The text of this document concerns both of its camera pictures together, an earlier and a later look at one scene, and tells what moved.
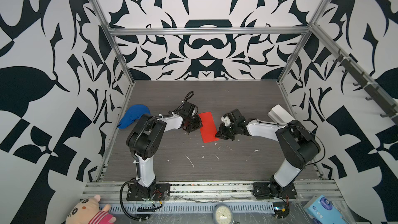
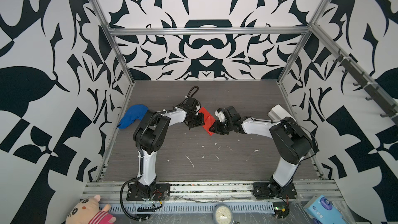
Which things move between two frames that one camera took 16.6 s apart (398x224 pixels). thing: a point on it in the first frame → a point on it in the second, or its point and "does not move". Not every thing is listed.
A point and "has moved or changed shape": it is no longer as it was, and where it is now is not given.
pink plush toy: [88, 210] does not move
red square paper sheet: [208, 128] has moved or changed shape
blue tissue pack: [320, 210] does not move
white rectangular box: [278, 113] does not move
